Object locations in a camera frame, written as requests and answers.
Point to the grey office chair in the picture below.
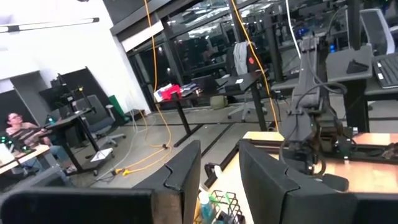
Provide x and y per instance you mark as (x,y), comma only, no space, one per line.
(96,116)

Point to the black wedge object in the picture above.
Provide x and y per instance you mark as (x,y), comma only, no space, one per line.
(356,67)

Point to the wooden table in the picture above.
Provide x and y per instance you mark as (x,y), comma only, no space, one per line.
(28,154)

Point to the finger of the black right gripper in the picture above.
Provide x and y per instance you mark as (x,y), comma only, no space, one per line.
(335,182)

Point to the black standing desk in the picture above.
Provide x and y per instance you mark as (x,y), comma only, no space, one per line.
(71,119)

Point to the small white plastic piece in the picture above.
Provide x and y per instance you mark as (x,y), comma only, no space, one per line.
(218,170)

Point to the dark operator desk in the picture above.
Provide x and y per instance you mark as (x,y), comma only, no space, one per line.
(348,62)

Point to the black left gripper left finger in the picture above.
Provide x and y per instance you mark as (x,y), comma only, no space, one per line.
(174,174)

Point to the olive bag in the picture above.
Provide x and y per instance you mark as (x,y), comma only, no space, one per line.
(218,102)

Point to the white mesh chair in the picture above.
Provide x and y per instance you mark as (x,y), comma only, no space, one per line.
(376,31)

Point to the person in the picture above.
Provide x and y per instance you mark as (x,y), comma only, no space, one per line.
(25,130)

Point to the red box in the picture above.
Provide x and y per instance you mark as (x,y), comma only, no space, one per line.
(171,92)

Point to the green and white toothbrush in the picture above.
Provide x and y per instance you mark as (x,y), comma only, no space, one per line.
(222,199)

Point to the white floor paper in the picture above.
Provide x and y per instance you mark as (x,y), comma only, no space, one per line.
(102,155)

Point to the grey jacket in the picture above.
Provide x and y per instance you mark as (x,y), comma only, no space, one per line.
(241,57)

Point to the long light bar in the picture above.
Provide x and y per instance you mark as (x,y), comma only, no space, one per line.
(56,24)

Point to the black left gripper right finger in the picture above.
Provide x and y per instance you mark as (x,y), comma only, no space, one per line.
(267,193)

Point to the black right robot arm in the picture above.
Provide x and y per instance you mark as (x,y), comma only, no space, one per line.
(306,77)

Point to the teal mouthwash bottle white cap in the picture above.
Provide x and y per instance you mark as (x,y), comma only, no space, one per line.
(205,211)

